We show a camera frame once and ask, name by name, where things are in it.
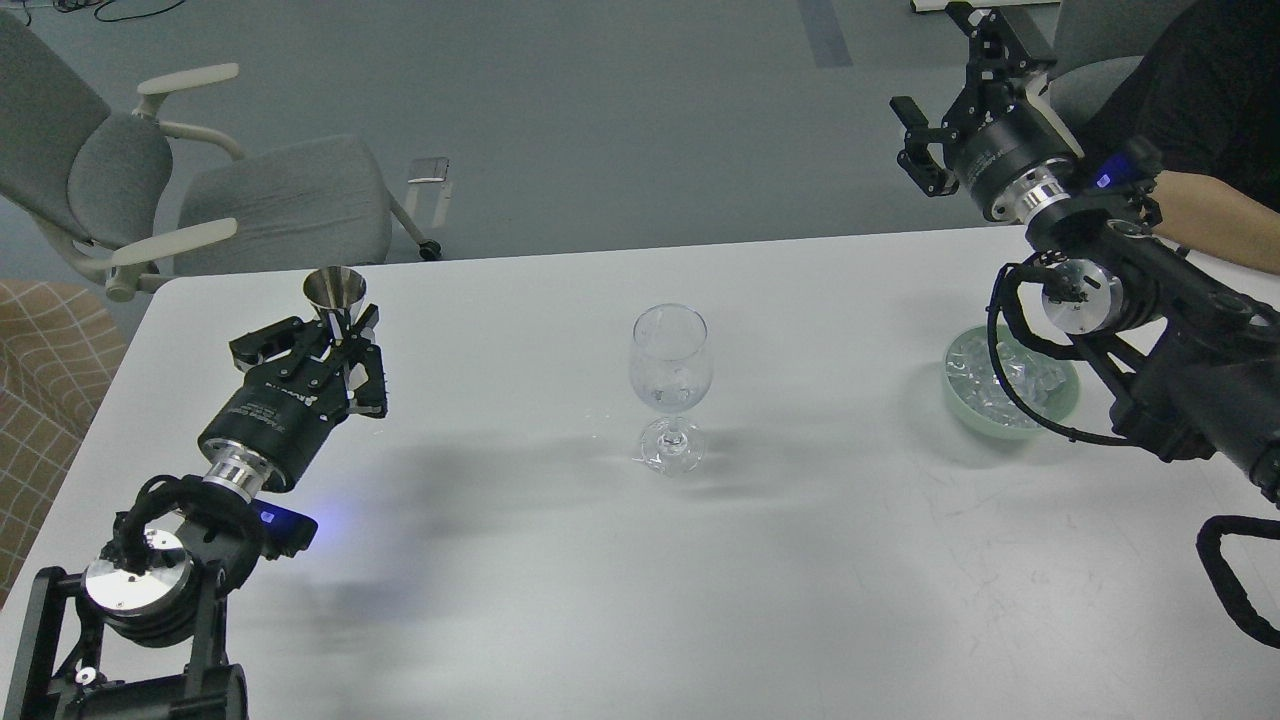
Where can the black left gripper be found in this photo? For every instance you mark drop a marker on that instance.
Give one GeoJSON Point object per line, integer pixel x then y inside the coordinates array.
{"type": "Point", "coordinates": [292, 398]}

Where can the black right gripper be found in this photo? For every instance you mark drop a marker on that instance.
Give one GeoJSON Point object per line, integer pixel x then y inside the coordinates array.
{"type": "Point", "coordinates": [1000, 140]}

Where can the steel double jigger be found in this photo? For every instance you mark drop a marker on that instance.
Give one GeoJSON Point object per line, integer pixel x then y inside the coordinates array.
{"type": "Point", "coordinates": [337, 294]}

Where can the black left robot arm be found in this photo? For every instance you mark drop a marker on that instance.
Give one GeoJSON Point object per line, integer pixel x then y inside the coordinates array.
{"type": "Point", "coordinates": [141, 633]}

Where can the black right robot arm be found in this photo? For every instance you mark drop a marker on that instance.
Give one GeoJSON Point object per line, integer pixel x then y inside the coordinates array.
{"type": "Point", "coordinates": [1192, 364]}

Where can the clear ice cubes pile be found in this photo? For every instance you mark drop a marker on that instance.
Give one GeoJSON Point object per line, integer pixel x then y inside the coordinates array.
{"type": "Point", "coordinates": [975, 380]}

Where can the clear wine glass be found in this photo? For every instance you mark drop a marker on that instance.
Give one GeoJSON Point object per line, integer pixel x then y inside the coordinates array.
{"type": "Point", "coordinates": [671, 369]}

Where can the grey office chair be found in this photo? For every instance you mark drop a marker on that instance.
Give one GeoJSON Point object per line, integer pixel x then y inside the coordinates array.
{"type": "Point", "coordinates": [116, 192]}
{"type": "Point", "coordinates": [1098, 44]}

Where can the person in black shirt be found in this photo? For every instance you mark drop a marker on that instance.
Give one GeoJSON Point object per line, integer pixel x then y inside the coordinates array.
{"type": "Point", "coordinates": [1205, 95]}

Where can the green bowl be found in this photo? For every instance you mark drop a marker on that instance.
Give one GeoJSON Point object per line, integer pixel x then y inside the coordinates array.
{"type": "Point", "coordinates": [965, 410]}

